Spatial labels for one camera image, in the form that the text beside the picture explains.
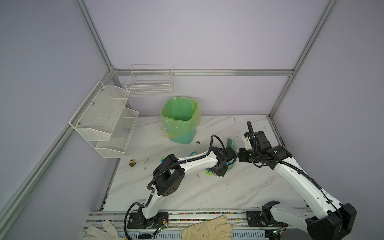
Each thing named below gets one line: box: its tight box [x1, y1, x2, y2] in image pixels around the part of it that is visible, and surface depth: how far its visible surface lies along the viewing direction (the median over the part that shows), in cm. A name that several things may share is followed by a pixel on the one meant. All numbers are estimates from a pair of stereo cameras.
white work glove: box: [83, 220, 126, 240], surface depth 72 cm
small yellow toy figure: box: [128, 159, 136, 168], surface depth 95 cm
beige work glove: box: [181, 215, 233, 240], surface depth 72 cm
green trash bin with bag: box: [160, 96, 202, 144], surface depth 97 cm
